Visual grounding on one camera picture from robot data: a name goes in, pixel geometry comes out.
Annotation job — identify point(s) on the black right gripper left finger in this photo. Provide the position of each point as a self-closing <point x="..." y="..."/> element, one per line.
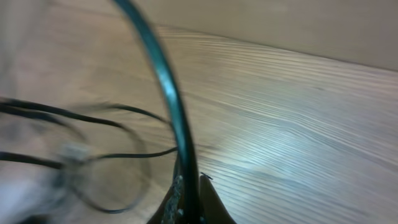
<point x="168" y="211"/>

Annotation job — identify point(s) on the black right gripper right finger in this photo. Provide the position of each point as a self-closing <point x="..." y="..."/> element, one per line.
<point x="213" y="209"/>

